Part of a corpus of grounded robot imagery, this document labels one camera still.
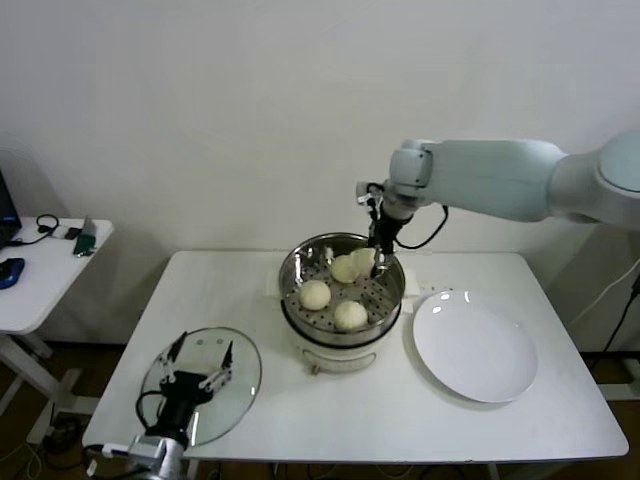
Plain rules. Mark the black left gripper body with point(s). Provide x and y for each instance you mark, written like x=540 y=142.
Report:
x=187 y=390

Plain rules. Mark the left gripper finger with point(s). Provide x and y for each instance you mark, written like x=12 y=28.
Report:
x=222 y=372
x=167 y=367

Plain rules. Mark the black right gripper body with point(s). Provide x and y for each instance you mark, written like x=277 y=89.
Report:
x=386 y=232

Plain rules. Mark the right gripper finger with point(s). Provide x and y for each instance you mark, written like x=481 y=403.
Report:
x=382 y=265

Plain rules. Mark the white steamed baozi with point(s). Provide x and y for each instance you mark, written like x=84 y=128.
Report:
x=351 y=316
x=315 y=295
x=344 y=270
x=362 y=260

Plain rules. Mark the round glass pot lid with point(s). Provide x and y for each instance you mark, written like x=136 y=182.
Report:
x=245 y=370

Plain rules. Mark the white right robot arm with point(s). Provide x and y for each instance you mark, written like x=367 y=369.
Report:
x=490 y=170

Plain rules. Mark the perforated steel steamer basket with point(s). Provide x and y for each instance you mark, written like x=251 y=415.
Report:
x=300 y=260

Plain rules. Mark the black floor power strip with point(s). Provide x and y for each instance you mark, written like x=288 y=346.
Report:
x=62 y=432

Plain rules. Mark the large white round plate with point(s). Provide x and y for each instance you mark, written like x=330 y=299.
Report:
x=475 y=350

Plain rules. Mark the green circuit board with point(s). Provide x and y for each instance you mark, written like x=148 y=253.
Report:
x=85 y=246

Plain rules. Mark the white side table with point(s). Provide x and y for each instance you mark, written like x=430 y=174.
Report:
x=45 y=280

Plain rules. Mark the small grey stand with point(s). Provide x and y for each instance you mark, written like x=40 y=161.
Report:
x=90 y=227

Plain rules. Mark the small black device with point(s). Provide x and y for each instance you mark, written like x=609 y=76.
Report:
x=73 y=233

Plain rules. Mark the blue computer mouse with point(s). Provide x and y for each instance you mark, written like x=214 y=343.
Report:
x=11 y=272

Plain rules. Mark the black laptop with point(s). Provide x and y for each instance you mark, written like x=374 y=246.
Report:
x=6 y=215

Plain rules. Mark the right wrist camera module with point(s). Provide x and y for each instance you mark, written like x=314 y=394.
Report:
x=367 y=192

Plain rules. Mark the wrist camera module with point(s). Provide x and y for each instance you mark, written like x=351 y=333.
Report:
x=117 y=450
x=367 y=192

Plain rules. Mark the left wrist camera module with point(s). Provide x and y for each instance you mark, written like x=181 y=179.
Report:
x=117 y=450

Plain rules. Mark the black wall plug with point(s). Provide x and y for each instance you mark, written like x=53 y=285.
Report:
x=636 y=286

